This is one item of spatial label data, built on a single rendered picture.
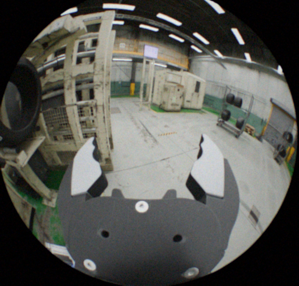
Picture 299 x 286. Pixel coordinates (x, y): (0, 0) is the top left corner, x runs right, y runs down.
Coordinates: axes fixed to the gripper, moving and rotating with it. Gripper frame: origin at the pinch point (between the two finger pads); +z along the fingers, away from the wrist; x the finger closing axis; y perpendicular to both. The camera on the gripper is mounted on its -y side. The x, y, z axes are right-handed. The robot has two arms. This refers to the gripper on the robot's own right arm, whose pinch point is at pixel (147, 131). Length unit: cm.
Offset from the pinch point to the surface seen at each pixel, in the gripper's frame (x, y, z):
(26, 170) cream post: -121, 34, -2
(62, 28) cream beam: -55, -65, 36
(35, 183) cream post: -123, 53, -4
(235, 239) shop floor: 105, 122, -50
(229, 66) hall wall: 790, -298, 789
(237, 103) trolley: 350, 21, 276
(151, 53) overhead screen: 13, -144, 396
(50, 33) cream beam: -66, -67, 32
